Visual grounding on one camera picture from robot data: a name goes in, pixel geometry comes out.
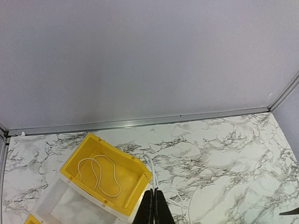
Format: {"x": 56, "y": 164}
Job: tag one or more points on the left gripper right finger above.
{"x": 162, "y": 214}

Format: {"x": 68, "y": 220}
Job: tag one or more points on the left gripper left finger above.
{"x": 145, "y": 213}

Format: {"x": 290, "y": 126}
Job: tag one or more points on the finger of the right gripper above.
{"x": 292, "y": 212}

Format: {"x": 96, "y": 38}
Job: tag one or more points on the yellow bin far right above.
{"x": 107, "y": 173}

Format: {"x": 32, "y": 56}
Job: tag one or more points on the yellow bin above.
{"x": 32, "y": 220}
{"x": 107, "y": 173}

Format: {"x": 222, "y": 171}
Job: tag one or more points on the white translucent bin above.
{"x": 63, "y": 202}

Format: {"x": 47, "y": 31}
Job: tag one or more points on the yellow bin near left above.
{"x": 32, "y": 220}

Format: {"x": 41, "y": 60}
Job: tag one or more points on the right corner aluminium post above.
{"x": 285, "y": 93}

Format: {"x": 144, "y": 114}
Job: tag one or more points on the corner aluminium post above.
{"x": 285, "y": 93}
{"x": 3, "y": 157}

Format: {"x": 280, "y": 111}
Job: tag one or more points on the back aluminium rail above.
{"x": 133, "y": 122}

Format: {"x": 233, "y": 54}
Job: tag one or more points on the left corner aluminium post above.
{"x": 3, "y": 157}

